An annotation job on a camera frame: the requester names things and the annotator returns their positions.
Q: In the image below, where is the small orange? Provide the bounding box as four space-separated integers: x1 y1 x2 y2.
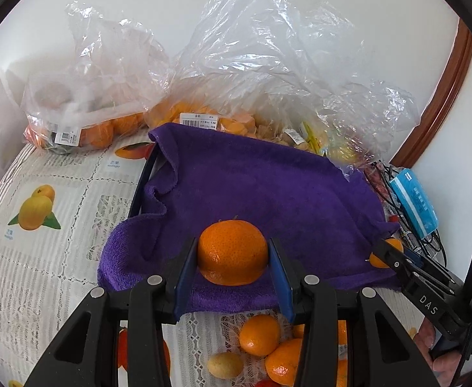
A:
238 314 280 357
292 324 305 339
369 238 405 269

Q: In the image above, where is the large orange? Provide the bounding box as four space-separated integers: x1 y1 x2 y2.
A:
265 338 302 386
336 359 348 387

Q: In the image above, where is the small red apple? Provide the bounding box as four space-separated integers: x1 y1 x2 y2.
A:
254 379 281 387

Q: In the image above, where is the small yellow-green fruit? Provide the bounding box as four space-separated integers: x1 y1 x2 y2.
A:
207 352 244 379

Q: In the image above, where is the orange with stem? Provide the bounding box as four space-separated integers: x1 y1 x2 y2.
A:
197 219 268 287

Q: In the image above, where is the bag of red fruits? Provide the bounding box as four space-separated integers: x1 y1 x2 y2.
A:
363 163 393 205

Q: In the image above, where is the person's right hand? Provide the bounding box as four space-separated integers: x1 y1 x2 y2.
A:
412 315 469 387

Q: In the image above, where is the blue tissue pack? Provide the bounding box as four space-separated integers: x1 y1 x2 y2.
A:
389 168 439 239

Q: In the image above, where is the purple towel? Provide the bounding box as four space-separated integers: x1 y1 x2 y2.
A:
96 122 402 315

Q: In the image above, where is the fruit print tablecloth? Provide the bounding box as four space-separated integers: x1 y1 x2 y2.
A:
0 136 427 387

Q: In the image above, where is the yellow snack package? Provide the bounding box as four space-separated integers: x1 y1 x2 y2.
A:
298 120 354 162

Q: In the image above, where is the black tray under towel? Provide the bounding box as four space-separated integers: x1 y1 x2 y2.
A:
128 143 162 218

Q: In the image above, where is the large clear plastic fruit bag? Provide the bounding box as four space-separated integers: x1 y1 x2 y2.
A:
146 0 420 172

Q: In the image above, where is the left clear plastic fruit bag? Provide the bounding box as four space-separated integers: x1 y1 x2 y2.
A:
22 2 172 155

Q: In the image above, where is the black cable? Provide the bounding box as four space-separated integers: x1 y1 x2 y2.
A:
364 161 448 267

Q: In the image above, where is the brown wooden door frame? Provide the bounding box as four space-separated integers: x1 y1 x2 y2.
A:
391 18 472 168

